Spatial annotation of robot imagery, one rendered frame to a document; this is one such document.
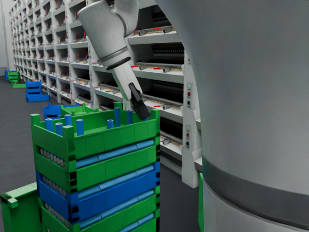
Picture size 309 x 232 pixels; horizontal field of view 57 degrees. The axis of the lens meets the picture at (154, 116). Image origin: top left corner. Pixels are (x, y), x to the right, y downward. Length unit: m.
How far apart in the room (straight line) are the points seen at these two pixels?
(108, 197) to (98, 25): 0.44
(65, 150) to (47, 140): 0.09
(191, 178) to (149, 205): 0.55
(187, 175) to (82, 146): 0.84
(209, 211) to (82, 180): 0.58
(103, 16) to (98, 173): 0.40
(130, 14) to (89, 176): 0.44
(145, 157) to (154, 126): 0.09
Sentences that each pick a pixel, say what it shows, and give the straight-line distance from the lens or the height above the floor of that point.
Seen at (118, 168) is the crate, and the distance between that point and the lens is 0.77.
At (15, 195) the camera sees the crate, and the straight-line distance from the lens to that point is 1.04.
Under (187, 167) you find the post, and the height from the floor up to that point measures 0.09.
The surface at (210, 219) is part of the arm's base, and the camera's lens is 0.16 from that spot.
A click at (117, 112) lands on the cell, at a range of 0.93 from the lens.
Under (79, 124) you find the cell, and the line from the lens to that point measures 0.78.
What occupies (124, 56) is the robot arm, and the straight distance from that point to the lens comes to 0.77.
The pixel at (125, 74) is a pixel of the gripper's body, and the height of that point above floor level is 0.59.
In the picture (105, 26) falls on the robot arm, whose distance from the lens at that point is 0.77.
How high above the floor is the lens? 0.64
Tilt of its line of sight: 12 degrees down
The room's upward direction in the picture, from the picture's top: straight up
